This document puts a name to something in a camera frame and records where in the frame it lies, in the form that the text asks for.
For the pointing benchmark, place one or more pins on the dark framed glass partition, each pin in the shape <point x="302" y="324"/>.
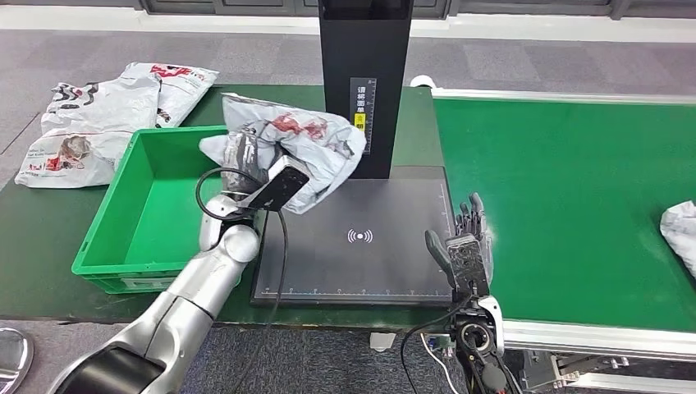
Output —
<point x="244" y="5"/>

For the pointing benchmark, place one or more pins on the green plastic crate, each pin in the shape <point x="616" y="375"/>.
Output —
<point x="152" y="217"/>

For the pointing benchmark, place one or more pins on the white courier bag red print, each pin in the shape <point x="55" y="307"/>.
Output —
<point x="182" y="89"/>

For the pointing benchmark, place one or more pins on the white courier bag brown picture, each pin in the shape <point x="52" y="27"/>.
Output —
<point x="84" y="163"/>

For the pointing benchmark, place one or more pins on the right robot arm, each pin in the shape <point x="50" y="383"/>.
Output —
<point x="495" y="321"/>

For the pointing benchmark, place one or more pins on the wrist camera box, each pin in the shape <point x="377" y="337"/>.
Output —
<point x="282" y="187"/>
<point x="467" y="266"/>

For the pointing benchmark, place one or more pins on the black inbound scanner machine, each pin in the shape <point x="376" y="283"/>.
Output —
<point x="369" y="43"/>

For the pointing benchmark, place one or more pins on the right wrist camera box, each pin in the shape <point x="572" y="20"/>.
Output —
<point x="467" y="266"/>

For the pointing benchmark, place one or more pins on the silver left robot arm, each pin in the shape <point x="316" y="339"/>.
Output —
<point x="179" y="304"/>

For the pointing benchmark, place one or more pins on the small green circuit board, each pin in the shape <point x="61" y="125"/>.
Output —
<point x="441" y="343"/>

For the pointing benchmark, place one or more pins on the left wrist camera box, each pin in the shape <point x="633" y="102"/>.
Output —
<point x="282" y="187"/>

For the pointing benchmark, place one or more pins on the white courier bag black print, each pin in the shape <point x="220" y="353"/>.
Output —
<point x="108" y="109"/>

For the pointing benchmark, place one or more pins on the white table foot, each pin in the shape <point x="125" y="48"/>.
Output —
<point x="382" y="341"/>

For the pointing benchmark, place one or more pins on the shiny silver robot shell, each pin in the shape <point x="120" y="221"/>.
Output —
<point x="13" y="359"/>

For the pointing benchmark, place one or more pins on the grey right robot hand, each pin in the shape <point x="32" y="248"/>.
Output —
<point x="435" y="245"/>

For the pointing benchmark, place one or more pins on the grey courier bag parcel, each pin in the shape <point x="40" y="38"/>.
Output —
<point x="679" y="234"/>
<point x="315" y="147"/>

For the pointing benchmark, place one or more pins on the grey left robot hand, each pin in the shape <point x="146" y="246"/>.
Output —
<point x="242" y="158"/>

